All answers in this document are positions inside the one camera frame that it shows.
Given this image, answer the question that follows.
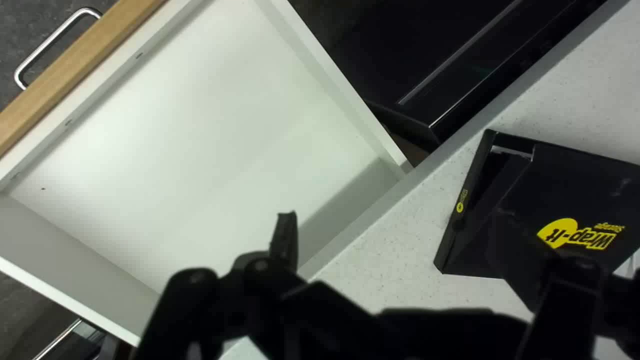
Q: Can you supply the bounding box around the silver metal drawer handle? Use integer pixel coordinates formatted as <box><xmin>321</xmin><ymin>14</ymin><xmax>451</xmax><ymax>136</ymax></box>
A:
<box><xmin>12</xmin><ymin>5</ymin><xmax>102</xmax><ymax>91</ymax></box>

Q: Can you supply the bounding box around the white drawer with wood front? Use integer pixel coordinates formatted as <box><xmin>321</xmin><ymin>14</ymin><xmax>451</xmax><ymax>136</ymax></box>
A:
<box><xmin>0</xmin><ymin>0</ymin><xmax>419</xmax><ymax>348</ymax></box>

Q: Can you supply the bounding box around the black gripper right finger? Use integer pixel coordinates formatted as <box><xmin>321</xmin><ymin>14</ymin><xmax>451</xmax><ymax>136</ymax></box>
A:
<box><xmin>516</xmin><ymin>248</ymin><xmax>640</xmax><ymax>360</ymax></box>

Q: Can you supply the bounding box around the dark dishwasher with bar handle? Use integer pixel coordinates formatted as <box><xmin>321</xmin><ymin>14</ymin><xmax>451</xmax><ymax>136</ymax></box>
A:
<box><xmin>287</xmin><ymin>0</ymin><xmax>610</xmax><ymax>167</ymax></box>

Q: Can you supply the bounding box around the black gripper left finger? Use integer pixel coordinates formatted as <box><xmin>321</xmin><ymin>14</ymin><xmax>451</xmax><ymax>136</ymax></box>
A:
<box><xmin>128</xmin><ymin>209</ymin><xmax>376</xmax><ymax>360</ymax></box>

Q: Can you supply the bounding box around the black built-in oven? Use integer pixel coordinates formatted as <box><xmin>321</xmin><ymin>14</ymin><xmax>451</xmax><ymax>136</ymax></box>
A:
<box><xmin>26</xmin><ymin>317</ymin><xmax>136</xmax><ymax>360</ymax></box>

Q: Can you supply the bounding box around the black box with yellow label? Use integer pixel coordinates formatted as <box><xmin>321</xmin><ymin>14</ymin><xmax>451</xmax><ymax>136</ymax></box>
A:
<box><xmin>433</xmin><ymin>127</ymin><xmax>640</xmax><ymax>315</ymax></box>

